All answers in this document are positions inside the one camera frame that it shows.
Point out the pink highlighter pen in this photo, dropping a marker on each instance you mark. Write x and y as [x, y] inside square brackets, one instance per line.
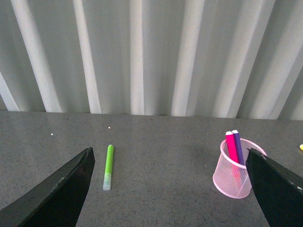
[233, 155]

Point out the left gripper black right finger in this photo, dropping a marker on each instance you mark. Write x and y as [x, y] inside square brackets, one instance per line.
[278, 190]

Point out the green highlighter pen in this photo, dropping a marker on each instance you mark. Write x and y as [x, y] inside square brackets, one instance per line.
[108, 168]

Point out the pink mesh pen cup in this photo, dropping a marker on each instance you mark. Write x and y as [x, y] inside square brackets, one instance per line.
[231, 178]

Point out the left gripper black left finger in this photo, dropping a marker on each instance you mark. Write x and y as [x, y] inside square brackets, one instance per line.
[57, 201]

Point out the white pleated curtain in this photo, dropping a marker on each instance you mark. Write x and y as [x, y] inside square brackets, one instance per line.
[213, 58]

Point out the purple highlighter pen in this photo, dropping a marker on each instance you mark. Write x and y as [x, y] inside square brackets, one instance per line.
[237, 141]

